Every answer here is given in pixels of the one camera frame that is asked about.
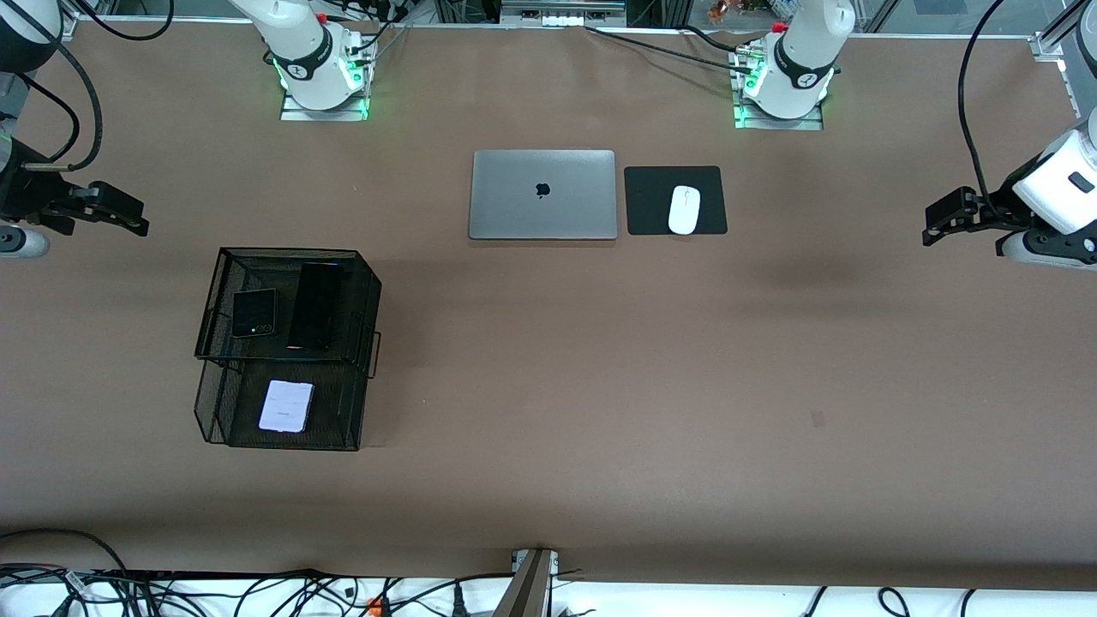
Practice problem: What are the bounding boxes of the small black flip phone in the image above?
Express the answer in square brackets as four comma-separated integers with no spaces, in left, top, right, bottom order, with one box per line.
[231,289,278,338]

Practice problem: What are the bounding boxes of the long black smartphone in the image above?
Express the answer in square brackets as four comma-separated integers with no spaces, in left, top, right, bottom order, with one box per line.
[287,262,342,350]

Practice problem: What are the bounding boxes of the lavender flip phone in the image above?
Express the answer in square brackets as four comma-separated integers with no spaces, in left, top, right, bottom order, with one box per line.
[258,380,315,434]

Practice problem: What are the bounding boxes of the white computer mouse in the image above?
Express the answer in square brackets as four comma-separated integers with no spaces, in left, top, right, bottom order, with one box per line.
[668,185,702,236]

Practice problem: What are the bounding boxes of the black mouse pad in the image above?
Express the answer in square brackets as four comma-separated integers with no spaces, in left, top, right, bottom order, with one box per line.
[624,165,728,236]

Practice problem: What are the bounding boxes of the black mesh two-tier tray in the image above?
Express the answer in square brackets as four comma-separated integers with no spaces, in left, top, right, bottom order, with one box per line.
[194,248,383,452]

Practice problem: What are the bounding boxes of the silver closed laptop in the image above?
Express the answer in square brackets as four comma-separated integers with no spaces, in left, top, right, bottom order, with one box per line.
[468,150,618,241]

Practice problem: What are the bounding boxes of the grey power strip white plugs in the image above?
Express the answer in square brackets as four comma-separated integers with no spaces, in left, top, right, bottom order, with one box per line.
[500,0,626,28]

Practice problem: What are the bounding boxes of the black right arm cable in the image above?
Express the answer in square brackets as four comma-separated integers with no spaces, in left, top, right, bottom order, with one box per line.
[21,0,174,172]

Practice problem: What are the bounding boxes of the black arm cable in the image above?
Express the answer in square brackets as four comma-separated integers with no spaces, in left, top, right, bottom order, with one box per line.
[21,0,174,172]
[957,0,1005,211]

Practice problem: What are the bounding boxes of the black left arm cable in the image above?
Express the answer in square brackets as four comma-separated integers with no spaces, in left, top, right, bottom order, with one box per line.
[957,0,1005,211]

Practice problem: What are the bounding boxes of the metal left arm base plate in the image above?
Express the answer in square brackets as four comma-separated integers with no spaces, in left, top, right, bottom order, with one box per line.
[730,43,825,131]

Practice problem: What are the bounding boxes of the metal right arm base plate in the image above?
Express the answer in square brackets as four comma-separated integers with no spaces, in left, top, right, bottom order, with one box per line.
[280,30,378,122]

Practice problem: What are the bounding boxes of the black arched cable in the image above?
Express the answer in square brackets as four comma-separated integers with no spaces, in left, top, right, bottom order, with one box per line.
[0,528,129,575]

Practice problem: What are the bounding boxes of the black cable on table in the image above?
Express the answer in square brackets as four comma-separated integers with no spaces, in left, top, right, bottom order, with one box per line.
[585,26,755,74]

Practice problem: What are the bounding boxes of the aluminium camera post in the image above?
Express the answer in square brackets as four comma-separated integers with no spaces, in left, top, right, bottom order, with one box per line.
[493,548,560,617]

